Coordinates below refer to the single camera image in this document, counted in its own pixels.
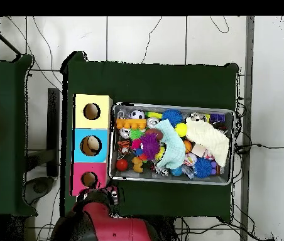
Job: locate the light teal waffle cloth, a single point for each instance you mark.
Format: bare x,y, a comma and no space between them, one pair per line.
172,150

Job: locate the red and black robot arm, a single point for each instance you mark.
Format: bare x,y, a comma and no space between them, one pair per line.
111,226

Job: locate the wooden box with three holes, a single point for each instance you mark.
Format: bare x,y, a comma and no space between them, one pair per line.
91,124

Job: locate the purple spiky rubber ball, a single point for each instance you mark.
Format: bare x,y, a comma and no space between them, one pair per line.
150,145

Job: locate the brown toy football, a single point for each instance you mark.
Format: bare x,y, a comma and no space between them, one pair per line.
157,134

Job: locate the orange toy building block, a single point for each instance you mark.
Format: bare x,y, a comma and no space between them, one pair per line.
129,124

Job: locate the black and white soccer ball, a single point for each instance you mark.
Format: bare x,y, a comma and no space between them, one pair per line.
137,115

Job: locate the blue spiky rubber ball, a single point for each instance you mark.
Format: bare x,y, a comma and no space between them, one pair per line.
172,116
202,168

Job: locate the red smooth ball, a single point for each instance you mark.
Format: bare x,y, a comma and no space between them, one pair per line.
122,165

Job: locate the yellow smooth ball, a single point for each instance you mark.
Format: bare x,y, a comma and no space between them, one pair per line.
181,130

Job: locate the cream waffle cloth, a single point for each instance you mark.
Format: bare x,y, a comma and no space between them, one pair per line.
207,138

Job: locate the grey stand base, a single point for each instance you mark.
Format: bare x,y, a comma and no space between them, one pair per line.
40,187

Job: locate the dark green side table cloth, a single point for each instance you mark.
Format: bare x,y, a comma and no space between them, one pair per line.
3,87

